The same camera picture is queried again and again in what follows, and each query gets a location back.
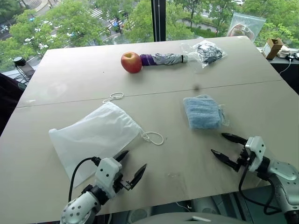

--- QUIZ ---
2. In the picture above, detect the clear zip bag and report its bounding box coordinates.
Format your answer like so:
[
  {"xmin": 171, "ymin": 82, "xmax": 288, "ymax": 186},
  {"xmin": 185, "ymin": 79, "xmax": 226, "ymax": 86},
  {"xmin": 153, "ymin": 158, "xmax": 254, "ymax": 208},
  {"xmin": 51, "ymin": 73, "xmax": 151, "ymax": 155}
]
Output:
[{"xmin": 226, "ymin": 12, "xmax": 267, "ymax": 42}]

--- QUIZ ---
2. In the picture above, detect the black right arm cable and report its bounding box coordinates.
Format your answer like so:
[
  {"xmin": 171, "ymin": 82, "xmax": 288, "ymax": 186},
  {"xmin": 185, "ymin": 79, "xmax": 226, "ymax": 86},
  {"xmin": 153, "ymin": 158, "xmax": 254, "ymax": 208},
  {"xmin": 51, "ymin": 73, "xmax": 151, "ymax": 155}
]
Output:
[{"xmin": 238, "ymin": 156, "xmax": 283, "ymax": 215}]

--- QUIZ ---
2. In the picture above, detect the white charger cable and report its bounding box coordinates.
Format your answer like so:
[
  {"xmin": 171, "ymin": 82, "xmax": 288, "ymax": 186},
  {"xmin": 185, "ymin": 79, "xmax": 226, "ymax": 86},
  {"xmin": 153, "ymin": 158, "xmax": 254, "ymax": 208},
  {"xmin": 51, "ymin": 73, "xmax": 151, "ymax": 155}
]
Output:
[{"xmin": 279, "ymin": 53, "xmax": 299, "ymax": 76}]

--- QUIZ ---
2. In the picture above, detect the small brown cardboard box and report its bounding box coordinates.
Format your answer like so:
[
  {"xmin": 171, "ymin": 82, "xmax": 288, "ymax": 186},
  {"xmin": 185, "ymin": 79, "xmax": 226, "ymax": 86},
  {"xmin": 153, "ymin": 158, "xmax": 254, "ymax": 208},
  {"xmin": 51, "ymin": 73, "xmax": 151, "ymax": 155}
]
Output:
[{"xmin": 261, "ymin": 37, "xmax": 285, "ymax": 60}]

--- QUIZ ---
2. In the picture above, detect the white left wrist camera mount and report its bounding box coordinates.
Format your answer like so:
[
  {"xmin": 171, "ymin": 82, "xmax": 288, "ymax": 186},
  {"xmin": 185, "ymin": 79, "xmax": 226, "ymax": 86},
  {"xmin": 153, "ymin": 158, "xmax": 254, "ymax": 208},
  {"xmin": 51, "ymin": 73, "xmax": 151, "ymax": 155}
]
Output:
[{"xmin": 94, "ymin": 157, "xmax": 123, "ymax": 199}]

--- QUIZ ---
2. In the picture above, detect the black water bottle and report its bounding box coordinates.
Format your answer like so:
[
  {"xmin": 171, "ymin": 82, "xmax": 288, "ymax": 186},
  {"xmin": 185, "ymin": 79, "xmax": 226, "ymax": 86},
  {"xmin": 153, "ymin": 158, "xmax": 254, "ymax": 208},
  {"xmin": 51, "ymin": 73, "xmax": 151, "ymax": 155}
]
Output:
[{"xmin": 13, "ymin": 56, "xmax": 36, "ymax": 84}]

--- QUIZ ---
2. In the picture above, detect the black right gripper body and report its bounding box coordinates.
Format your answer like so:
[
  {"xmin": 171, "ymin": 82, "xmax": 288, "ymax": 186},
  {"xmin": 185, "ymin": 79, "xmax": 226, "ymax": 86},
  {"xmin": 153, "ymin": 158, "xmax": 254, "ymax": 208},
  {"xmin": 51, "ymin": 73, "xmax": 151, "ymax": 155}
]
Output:
[{"xmin": 235, "ymin": 149, "xmax": 253, "ymax": 173}]

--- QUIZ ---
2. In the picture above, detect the light blue folded towel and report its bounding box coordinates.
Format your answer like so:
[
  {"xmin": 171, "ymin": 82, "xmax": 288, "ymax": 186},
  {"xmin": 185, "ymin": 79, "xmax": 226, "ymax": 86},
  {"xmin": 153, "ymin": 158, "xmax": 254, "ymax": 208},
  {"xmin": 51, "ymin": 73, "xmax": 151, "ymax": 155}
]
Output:
[{"xmin": 183, "ymin": 94, "xmax": 231, "ymax": 130}]

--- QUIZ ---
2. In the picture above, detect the folded silver purple umbrella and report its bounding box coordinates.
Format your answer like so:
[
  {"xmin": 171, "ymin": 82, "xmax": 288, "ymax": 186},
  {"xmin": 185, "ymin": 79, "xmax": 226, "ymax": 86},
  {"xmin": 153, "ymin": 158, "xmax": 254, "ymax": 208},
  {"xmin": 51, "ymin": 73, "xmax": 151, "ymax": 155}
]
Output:
[{"xmin": 139, "ymin": 53, "xmax": 189, "ymax": 67}]

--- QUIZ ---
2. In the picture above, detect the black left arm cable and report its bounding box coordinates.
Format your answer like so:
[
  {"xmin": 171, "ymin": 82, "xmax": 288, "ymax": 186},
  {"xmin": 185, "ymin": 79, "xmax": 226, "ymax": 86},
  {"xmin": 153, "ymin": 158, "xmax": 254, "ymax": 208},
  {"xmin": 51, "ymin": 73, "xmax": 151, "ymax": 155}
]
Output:
[{"xmin": 68, "ymin": 156, "xmax": 102, "ymax": 203}]

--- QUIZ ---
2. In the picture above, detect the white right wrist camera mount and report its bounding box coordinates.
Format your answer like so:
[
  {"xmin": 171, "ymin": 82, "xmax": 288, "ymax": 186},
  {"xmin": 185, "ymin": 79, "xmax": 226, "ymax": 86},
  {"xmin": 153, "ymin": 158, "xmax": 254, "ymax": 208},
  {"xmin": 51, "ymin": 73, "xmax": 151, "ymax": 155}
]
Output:
[{"xmin": 244, "ymin": 136, "xmax": 266, "ymax": 173}]

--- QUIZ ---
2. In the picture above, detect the red apple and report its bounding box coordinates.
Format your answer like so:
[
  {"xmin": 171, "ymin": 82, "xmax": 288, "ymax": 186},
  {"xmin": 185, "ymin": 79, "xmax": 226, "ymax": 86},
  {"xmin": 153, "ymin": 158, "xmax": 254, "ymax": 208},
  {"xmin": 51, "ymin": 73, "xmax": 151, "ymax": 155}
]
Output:
[{"xmin": 121, "ymin": 51, "xmax": 142, "ymax": 74}]

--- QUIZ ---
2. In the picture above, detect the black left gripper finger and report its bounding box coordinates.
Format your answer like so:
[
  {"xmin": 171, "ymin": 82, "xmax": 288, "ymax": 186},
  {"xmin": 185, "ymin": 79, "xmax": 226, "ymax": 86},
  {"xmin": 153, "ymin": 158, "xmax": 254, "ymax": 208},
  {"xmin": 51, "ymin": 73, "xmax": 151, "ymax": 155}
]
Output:
[
  {"xmin": 129, "ymin": 163, "xmax": 148, "ymax": 190},
  {"xmin": 113, "ymin": 150, "xmax": 129, "ymax": 162}
]

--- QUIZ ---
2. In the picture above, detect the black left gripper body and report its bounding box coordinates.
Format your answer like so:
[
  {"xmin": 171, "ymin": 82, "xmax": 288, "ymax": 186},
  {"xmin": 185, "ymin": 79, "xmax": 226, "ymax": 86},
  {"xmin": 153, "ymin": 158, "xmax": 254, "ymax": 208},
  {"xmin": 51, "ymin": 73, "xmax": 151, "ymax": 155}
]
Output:
[{"xmin": 113, "ymin": 174, "xmax": 131, "ymax": 194}]

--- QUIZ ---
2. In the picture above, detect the black window frame post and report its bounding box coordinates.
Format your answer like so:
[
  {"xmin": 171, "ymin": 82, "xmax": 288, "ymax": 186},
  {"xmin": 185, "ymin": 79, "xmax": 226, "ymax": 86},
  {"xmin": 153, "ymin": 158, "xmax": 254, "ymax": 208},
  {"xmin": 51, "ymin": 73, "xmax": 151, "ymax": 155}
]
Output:
[{"xmin": 151, "ymin": 0, "xmax": 167, "ymax": 42}]

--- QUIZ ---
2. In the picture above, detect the white drawstring bag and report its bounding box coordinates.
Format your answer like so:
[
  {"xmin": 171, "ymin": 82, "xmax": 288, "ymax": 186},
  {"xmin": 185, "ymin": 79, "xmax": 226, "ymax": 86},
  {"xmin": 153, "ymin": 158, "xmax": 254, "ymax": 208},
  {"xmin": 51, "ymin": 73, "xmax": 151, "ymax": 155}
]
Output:
[{"xmin": 48, "ymin": 92, "xmax": 165, "ymax": 188}]

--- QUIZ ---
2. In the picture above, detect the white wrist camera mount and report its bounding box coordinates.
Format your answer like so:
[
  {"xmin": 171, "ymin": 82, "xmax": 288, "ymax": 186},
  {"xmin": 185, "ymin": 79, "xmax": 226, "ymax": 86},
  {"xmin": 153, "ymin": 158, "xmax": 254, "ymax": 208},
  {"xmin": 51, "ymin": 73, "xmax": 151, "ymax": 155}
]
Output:
[
  {"xmin": 244, "ymin": 136, "xmax": 266, "ymax": 173},
  {"xmin": 94, "ymin": 157, "xmax": 123, "ymax": 199}
]

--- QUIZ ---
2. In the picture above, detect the dark chair back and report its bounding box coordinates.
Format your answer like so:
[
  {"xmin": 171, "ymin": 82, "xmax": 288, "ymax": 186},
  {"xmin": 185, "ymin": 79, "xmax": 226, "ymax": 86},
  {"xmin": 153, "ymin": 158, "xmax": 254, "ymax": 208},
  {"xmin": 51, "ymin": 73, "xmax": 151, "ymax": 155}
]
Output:
[{"xmin": 0, "ymin": 72, "xmax": 28, "ymax": 137}]

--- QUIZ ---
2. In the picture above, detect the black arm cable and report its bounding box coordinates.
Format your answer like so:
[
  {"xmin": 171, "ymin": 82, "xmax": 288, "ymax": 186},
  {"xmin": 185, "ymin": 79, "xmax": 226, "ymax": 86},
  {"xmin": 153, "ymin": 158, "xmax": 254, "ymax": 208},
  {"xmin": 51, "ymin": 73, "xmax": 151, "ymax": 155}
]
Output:
[
  {"xmin": 68, "ymin": 156, "xmax": 102, "ymax": 203},
  {"xmin": 238, "ymin": 156, "xmax": 283, "ymax": 215}
]

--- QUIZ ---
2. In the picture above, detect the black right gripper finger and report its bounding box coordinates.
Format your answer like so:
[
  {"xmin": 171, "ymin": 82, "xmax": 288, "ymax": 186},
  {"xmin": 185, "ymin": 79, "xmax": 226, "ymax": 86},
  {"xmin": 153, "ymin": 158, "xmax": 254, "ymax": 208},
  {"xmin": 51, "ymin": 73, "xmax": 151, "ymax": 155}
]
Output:
[
  {"xmin": 221, "ymin": 133, "xmax": 248, "ymax": 146},
  {"xmin": 211, "ymin": 149, "xmax": 239, "ymax": 171}
]

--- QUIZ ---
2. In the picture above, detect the clear bag with dark cloth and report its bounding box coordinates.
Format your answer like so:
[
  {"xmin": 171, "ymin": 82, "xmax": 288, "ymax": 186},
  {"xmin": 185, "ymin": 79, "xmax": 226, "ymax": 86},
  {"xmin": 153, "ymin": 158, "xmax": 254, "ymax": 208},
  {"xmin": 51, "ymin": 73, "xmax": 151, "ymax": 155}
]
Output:
[{"xmin": 179, "ymin": 40, "xmax": 228, "ymax": 69}]

